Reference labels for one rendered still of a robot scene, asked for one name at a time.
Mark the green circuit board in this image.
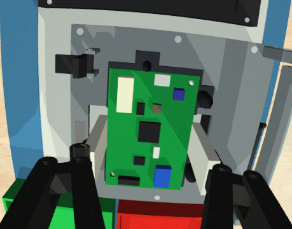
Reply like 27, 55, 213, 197
106, 68, 200, 190

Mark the green open-top bin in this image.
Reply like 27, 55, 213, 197
2, 178, 116, 229

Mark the red open bin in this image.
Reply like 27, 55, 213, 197
116, 199, 204, 229

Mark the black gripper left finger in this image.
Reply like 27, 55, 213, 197
0, 114, 108, 229

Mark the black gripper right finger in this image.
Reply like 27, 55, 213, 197
187, 122, 292, 229

